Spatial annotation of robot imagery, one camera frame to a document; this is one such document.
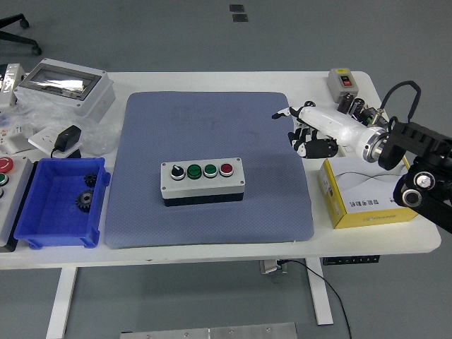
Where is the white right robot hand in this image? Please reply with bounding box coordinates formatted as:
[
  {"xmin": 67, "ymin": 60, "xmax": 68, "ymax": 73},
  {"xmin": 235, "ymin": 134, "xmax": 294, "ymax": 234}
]
[{"xmin": 270, "ymin": 105, "xmax": 378, "ymax": 159}]

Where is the grey four-button control box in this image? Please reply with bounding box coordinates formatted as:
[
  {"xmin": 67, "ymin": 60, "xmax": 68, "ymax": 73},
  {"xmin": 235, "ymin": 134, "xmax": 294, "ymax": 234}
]
[{"xmin": 160, "ymin": 157, "xmax": 246, "ymax": 208}]

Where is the black module with green terminal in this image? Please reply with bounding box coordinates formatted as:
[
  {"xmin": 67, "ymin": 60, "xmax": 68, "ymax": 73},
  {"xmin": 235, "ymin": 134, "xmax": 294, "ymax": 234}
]
[{"xmin": 359, "ymin": 105, "xmax": 388, "ymax": 129}]

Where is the yellow and white cardboard box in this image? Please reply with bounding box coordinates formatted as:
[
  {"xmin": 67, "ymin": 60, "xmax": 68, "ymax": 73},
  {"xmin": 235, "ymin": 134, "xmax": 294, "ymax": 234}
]
[{"xmin": 316, "ymin": 155, "xmax": 420, "ymax": 230}]

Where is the black table control panel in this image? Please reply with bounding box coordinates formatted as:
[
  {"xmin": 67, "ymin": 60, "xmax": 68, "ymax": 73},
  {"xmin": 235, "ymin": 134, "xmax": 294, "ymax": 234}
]
[{"xmin": 321, "ymin": 254, "xmax": 381, "ymax": 266}]

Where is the grey-blue table mat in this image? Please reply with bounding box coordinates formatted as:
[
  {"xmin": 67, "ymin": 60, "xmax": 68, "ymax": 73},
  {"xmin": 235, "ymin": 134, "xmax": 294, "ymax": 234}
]
[{"xmin": 105, "ymin": 90, "xmax": 315, "ymax": 250}]

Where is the white table leg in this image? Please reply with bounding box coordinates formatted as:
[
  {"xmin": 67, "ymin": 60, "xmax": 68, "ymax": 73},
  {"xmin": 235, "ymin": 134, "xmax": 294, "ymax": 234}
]
[
  {"xmin": 306, "ymin": 259, "xmax": 335, "ymax": 326},
  {"xmin": 44, "ymin": 267, "xmax": 78, "ymax": 339}
]

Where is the clear plastic bag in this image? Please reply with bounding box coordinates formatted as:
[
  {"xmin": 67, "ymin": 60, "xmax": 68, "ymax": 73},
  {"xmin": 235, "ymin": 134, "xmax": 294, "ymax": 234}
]
[{"xmin": 0, "ymin": 93, "xmax": 123, "ymax": 156}]

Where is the silver metal plate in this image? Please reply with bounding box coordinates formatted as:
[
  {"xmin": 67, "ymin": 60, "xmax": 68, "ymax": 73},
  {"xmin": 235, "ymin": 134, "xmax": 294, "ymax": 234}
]
[{"xmin": 119, "ymin": 321, "xmax": 299, "ymax": 339}]

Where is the large black gear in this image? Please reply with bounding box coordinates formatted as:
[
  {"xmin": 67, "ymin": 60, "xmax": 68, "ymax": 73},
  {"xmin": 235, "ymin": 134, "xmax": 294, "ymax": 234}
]
[{"xmin": 75, "ymin": 189, "xmax": 95, "ymax": 213}]

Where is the black power adapter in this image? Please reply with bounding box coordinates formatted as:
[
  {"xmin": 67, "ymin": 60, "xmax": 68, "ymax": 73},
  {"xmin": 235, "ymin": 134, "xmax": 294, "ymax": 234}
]
[{"xmin": 50, "ymin": 124, "xmax": 83, "ymax": 159}]

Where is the blue plastic bin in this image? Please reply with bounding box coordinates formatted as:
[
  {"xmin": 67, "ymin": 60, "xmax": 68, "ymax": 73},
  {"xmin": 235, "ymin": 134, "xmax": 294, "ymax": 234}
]
[{"xmin": 13, "ymin": 157, "xmax": 112, "ymax": 250}]

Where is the small white printed box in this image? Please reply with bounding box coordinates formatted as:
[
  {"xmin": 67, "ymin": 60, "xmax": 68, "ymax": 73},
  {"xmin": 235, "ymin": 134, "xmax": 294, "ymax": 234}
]
[{"xmin": 0, "ymin": 125, "xmax": 36, "ymax": 155}]

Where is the grey emergency-stop control box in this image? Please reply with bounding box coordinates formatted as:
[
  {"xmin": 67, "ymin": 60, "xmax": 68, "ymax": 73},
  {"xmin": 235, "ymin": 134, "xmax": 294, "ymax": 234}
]
[{"xmin": 0, "ymin": 155, "xmax": 36, "ymax": 252}]

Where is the white device with label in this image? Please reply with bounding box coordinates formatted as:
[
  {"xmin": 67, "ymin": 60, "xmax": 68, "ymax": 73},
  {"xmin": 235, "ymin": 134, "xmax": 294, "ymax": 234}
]
[{"xmin": 0, "ymin": 63, "xmax": 27, "ymax": 109}]

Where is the black office chair base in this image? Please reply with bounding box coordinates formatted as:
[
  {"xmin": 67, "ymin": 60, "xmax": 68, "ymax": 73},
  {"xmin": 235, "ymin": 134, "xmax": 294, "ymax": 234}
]
[{"xmin": 0, "ymin": 13, "xmax": 43, "ymax": 56}]

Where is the grey red-black switch box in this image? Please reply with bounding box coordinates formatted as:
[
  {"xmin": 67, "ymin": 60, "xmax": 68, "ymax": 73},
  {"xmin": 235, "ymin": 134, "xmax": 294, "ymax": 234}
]
[{"xmin": 325, "ymin": 67, "xmax": 359, "ymax": 104}]

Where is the metal under-table bracket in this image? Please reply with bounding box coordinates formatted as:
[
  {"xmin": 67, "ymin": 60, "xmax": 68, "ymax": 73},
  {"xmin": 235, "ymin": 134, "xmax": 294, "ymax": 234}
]
[{"xmin": 259, "ymin": 259, "xmax": 289, "ymax": 275}]

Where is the thin black cable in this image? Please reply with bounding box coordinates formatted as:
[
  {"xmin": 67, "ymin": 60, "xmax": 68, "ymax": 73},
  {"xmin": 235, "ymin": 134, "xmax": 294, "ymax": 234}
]
[{"xmin": 278, "ymin": 259, "xmax": 352, "ymax": 339}]

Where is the grey enclosure with clear lid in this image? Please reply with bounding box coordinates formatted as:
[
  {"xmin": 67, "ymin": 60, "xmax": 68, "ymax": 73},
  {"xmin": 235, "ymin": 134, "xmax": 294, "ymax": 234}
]
[{"xmin": 13, "ymin": 58, "xmax": 117, "ymax": 124}]

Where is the white wall socket plate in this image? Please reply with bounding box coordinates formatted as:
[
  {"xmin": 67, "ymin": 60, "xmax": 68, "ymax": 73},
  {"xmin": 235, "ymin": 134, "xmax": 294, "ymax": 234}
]
[{"xmin": 28, "ymin": 126, "xmax": 82, "ymax": 159}]

